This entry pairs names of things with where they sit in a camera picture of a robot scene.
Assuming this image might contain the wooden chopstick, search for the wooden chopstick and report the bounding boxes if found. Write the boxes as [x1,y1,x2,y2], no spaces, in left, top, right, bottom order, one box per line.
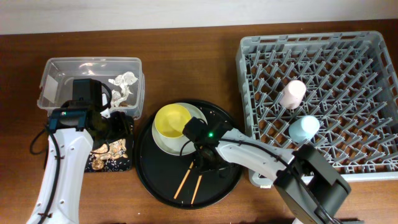
[190,175,203,205]
[174,161,194,199]

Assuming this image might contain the white tissue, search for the white tissue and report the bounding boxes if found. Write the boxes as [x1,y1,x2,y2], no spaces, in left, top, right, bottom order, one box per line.
[108,72,138,94]
[111,90,126,107]

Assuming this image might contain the food scraps and shells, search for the food scraps and shells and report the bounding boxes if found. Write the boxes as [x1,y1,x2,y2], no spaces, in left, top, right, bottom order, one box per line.
[90,139,128,172]

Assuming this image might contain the yellow bowl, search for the yellow bowl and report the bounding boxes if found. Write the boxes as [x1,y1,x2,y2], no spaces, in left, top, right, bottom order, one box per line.
[154,103,192,138]

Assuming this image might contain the blue plastic cup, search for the blue plastic cup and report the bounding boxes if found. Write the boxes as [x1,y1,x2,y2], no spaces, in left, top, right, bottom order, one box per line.
[289,116,320,143]

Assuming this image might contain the pink plastic cup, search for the pink plastic cup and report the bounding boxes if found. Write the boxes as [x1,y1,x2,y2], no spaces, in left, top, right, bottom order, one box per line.
[279,80,307,110]

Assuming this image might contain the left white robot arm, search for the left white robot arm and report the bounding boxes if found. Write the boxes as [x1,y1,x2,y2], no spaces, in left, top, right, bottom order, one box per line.
[28,78,133,223]

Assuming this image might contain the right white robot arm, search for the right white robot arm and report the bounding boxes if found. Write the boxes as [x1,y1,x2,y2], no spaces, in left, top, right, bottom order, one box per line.
[182,117,351,223]

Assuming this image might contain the clear plastic waste bin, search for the clear plastic waste bin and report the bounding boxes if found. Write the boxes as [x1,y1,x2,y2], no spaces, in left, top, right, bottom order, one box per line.
[37,57,145,119]

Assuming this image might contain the grey dishwasher rack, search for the grey dishwasher rack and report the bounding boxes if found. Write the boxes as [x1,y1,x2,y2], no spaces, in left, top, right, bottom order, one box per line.
[236,31,397,182]

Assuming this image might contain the grey plate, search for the grey plate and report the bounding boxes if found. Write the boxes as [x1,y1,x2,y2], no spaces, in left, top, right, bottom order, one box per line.
[152,103,207,156]

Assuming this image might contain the black rectangular tray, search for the black rectangular tray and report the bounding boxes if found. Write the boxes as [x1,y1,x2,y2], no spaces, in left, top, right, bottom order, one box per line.
[44,115,136,174]

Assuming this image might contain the round black serving tray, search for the round black serving tray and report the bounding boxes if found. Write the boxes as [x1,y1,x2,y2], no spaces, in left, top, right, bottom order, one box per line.
[134,115,243,209]

